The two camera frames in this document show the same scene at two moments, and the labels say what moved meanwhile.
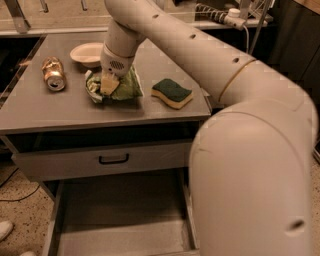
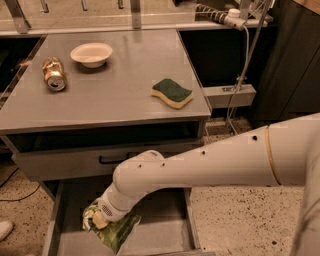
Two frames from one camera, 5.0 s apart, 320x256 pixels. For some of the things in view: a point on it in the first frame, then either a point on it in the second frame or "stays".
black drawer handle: [113, 162] stays
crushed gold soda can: [53, 71] stays
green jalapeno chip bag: [129, 87] → [115, 234]
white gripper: [114, 65] → [107, 210]
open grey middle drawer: [146, 214] stays
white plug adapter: [234, 19] stays
